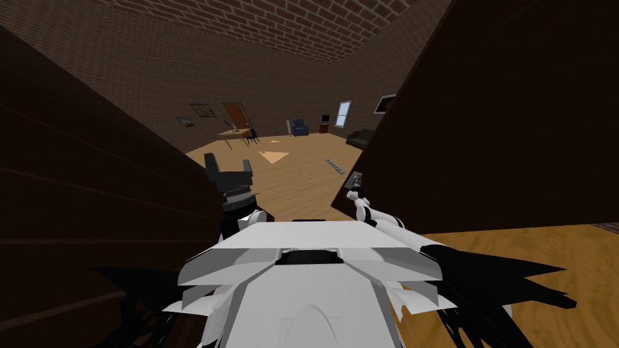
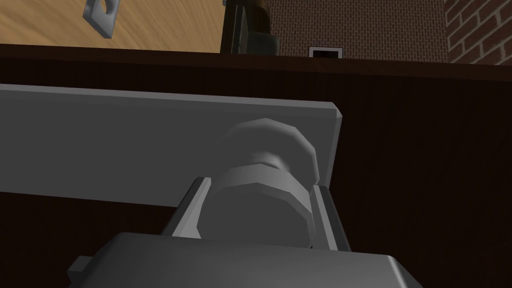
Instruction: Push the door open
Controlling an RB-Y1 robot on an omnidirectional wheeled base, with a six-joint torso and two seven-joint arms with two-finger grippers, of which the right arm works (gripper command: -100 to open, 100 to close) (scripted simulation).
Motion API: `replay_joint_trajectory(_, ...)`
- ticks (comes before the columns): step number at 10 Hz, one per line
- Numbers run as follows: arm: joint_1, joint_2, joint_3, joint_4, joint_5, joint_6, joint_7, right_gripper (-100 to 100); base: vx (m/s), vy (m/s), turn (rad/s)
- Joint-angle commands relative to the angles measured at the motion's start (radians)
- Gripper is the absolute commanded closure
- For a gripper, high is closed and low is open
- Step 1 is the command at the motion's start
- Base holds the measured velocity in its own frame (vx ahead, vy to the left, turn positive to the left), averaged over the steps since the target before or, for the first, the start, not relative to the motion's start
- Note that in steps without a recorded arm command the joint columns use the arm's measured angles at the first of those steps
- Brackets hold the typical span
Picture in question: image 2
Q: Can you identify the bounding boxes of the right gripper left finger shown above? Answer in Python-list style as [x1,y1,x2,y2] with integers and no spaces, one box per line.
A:
[161,176,213,240]

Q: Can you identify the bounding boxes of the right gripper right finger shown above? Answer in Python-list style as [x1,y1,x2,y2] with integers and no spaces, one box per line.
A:
[309,184,353,253]

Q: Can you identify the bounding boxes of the grey round knob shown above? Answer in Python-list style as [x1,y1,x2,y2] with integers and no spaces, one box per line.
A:
[196,117,321,249]

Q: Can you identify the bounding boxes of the grey drawer front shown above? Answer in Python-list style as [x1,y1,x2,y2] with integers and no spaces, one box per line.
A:
[0,83,344,209]

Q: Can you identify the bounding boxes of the dark wooden cabinet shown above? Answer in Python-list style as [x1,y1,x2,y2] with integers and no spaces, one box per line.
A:
[0,43,512,288]

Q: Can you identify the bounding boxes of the dark coffee machine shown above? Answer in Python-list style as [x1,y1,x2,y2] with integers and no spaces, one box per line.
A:
[219,0,280,56]

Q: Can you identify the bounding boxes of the white wall socket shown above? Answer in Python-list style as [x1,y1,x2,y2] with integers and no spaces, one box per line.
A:
[308,46,344,60]

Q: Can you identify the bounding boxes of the grey square wall plate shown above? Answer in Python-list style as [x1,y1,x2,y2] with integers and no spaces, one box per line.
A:
[82,0,122,40]

